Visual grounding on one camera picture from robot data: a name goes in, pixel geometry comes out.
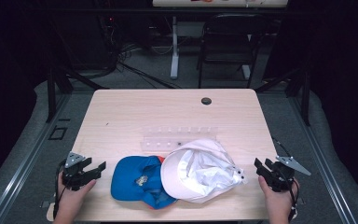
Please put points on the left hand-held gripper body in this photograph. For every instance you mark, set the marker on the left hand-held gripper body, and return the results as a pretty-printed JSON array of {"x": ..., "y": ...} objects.
[{"x": 74, "y": 175}]

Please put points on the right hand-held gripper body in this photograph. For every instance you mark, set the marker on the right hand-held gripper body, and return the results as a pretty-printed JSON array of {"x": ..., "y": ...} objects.
[{"x": 281, "y": 179}]

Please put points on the blue baseball cap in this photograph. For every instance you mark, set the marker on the blue baseball cap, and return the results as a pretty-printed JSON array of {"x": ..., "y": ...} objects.
[{"x": 130, "y": 179}]

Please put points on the white baseball cap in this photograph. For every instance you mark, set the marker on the white baseball cap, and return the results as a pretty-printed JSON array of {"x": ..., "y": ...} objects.
[{"x": 195, "y": 174}]

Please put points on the clear acrylic peg rack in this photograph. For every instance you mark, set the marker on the clear acrylic peg rack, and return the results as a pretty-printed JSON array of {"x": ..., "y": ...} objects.
[{"x": 167, "y": 138}]

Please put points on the person's right hand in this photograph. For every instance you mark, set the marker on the person's right hand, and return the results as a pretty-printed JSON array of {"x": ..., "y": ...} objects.
[{"x": 278, "y": 202}]

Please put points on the person's left hand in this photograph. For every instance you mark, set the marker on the person's left hand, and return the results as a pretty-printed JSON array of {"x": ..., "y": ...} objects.
[{"x": 70, "y": 200}]

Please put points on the grey tape strip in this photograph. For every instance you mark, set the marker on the grey tape strip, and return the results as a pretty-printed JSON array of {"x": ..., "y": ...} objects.
[{"x": 46, "y": 204}]

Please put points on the black metal stand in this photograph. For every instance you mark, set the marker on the black metal stand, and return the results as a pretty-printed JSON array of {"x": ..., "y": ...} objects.
[
  {"x": 51, "y": 96},
  {"x": 306, "y": 99}
]

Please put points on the black table grommet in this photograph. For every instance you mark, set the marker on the black table grommet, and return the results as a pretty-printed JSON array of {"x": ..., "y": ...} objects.
[{"x": 206, "y": 100}]

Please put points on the white desk foot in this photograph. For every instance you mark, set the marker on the white desk foot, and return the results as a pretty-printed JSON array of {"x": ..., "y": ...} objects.
[{"x": 245, "y": 71}]

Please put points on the black folding chair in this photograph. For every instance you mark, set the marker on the black folding chair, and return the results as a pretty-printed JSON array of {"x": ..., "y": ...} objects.
[{"x": 230, "y": 46}]

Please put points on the white desk leg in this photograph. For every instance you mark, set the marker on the white desk leg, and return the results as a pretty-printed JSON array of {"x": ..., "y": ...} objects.
[{"x": 174, "y": 56}]

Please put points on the aluminium floor rail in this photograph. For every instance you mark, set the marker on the aluminium floor rail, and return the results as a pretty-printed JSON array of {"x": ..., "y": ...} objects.
[
  {"x": 24, "y": 161},
  {"x": 323, "y": 161}
]

